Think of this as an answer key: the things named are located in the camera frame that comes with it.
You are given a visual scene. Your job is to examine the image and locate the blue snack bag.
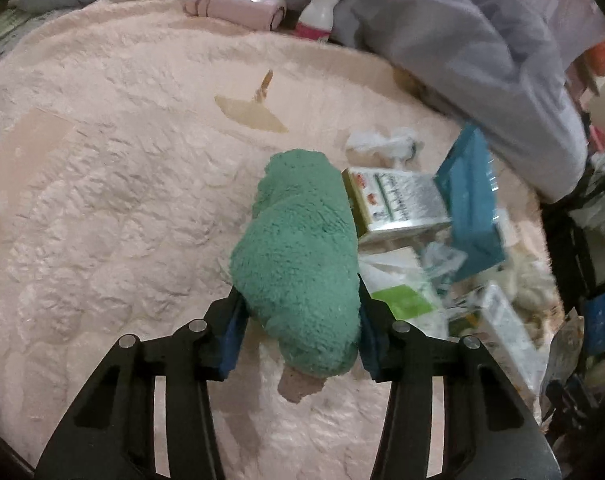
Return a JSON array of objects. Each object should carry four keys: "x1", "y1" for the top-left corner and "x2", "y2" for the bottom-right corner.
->
[{"x1": 435, "y1": 122, "x2": 507, "y2": 283}]

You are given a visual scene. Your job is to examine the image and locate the patterned bed sheet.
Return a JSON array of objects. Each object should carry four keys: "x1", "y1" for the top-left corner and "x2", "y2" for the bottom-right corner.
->
[{"x1": 0, "y1": 7, "x2": 28, "y2": 51}]

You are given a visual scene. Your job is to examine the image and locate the white plastic bag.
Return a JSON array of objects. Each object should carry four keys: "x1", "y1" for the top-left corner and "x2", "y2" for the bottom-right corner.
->
[{"x1": 567, "y1": 150, "x2": 605, "y2": 221}]

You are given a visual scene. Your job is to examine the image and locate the clear plastic wrapper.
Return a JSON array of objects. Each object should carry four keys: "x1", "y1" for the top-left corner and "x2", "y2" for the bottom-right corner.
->
[{"x1": 422, "y1": 242, "x2": 468, "y2": 291}]

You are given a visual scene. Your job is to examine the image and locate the green plush toy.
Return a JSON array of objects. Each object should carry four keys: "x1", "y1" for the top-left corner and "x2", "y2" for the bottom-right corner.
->
[{"x1": 230, "y1": 149, "x2": 363, "y2": 403}]

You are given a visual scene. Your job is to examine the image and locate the pink fluffy blanket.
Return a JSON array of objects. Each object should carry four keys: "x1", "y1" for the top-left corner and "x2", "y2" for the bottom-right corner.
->
[{"x1": 0, "y1": 0, "x2": 565, "y2": 480}]

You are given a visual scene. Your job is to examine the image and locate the silver foil bag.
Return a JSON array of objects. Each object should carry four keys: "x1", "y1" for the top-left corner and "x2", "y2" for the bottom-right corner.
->
[{"x1": 542, "y1": 310, "x2": 585, "y2": 411}]

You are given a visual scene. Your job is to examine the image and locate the silver green carton box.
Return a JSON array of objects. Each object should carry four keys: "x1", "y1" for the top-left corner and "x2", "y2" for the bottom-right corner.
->
[{"x1": 341, "y1": 167, "x2": 453, "y2": 246}]

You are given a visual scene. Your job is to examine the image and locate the white bottle pink label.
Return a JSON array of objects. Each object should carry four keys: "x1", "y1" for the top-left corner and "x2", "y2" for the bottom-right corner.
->
[{"x1": 295, "y1": 0, "x2": 343, "y2": 43}]

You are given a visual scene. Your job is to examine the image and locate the grey-blue quilt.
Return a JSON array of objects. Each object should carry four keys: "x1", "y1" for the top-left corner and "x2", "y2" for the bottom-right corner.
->
[{"x1": 10, "y1": 0, "x2": 590, "y2": 203}]

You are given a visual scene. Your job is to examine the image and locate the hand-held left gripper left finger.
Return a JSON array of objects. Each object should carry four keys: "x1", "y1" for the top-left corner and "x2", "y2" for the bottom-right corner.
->
[{"x1": 35, "y1": 285, "x2": 250, "y2": 480}]

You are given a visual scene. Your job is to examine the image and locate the pink rolled cloth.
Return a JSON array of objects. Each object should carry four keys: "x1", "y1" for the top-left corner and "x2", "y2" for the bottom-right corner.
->
[{"x1": 185, "y1": 0, "x2": 288, "y2": 31}]

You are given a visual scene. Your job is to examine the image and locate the white green box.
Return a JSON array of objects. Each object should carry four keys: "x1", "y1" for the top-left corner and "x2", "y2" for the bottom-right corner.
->
[{"x1": 449, "y1": 282, "x2": 543, "y2": 396}]

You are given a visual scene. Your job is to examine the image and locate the yellowish paper wrapper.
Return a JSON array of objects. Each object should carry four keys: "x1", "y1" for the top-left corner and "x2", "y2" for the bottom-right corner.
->
[{"x1": 214, "y1": 70, "x2": 289, "y2": 135}]

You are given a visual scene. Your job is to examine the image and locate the crumpled white tissue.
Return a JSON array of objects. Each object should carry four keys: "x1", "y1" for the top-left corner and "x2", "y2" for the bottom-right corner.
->
[{"x1": 345, "y1": 127, "x2": 425, "y2": 168}]

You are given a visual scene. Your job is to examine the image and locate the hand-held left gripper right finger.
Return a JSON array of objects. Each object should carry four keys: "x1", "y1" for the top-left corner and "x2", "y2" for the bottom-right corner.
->
[{"x1": 358, "y1": 280, "x2": 563, "y2": 480}]

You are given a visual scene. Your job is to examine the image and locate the white green tissue packet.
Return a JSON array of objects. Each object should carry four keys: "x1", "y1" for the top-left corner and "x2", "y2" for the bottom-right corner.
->
[{"x1": 357, "y1": 247, "x2": 450, "y2": 341}]

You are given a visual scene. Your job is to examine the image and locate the blue box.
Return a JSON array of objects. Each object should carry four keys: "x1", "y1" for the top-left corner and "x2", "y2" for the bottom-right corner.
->
[{"x1": 582, "y1": 292, "x2": 605, "y2": 356}]

